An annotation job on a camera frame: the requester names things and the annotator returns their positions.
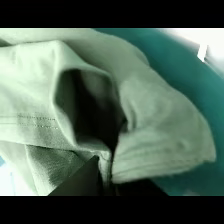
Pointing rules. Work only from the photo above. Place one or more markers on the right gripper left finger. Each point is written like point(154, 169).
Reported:
point(83, 181)

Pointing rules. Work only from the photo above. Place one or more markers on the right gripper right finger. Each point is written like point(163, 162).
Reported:
point(140, 188)

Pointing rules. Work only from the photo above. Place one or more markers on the pale green shirt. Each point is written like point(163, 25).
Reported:
point(156, 126)

